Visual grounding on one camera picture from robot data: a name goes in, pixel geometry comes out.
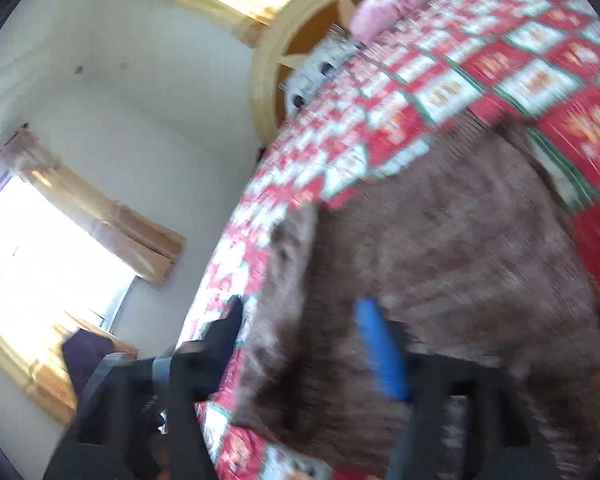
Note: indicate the grey patterned pillow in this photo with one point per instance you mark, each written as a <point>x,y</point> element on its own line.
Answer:
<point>320,67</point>

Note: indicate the brown knitted sweater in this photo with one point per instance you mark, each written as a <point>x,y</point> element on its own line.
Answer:
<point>455,260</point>

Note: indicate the side window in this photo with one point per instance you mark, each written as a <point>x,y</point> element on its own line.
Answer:
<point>45,260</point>

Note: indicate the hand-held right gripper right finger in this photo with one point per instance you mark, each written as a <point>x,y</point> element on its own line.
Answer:
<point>380,350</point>

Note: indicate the dark cloth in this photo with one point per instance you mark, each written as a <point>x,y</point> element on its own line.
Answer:
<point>87,360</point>

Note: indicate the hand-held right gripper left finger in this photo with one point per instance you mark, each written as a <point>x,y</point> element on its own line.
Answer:
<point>225,325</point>

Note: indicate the cream wooden bed headboard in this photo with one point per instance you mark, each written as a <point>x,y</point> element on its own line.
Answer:
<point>275,60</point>

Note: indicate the red green printed blanket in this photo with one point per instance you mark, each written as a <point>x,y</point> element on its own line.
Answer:
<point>480,75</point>

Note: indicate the pink pillow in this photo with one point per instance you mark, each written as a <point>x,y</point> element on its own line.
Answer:
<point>390,5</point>

